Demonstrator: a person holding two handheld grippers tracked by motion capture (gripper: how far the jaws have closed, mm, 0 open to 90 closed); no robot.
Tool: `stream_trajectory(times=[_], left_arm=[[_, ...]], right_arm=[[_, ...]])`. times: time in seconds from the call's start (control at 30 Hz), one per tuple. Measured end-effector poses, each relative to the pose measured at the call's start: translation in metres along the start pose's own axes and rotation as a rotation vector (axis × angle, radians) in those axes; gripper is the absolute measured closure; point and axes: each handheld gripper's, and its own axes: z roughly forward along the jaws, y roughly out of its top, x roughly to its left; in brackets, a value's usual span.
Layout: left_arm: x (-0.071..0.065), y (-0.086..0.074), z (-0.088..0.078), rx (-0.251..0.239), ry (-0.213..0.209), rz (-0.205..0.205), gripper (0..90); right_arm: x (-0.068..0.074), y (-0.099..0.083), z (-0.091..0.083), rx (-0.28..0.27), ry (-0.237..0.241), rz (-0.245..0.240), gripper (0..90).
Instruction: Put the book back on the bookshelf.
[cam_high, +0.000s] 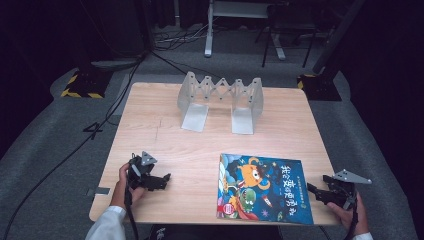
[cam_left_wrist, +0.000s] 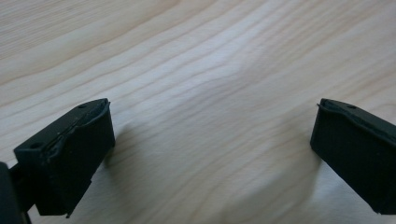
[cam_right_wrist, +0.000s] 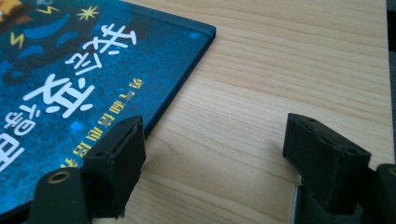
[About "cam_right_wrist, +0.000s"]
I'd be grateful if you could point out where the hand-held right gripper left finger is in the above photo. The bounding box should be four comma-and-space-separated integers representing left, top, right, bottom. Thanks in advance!
81, 115, 147, 219

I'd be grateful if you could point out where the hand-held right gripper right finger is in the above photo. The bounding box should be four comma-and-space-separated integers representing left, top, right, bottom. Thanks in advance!
282, 112, 373, 217

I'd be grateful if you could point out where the blue illustrated children's book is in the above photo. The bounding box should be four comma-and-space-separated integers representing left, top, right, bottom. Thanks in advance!
0, 0, 217, 220

